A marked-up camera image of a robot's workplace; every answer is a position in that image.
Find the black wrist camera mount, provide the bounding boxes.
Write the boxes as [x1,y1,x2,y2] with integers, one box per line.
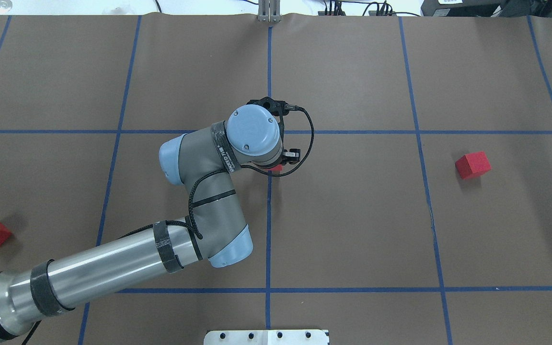
[247,96,290,125]

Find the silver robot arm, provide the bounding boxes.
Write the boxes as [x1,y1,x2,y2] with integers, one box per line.
[0,97,315,343]

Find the aluminium frame post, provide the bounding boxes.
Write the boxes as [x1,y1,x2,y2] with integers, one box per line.
[256,0,282,23]

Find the black braided camera cable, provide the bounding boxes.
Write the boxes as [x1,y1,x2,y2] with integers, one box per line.
[187,105,315,240]

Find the white camera stand pillar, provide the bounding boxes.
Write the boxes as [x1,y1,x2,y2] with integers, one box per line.
[203,329,331,345]

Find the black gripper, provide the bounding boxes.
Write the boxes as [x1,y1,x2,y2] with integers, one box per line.
[281,148,301,165]

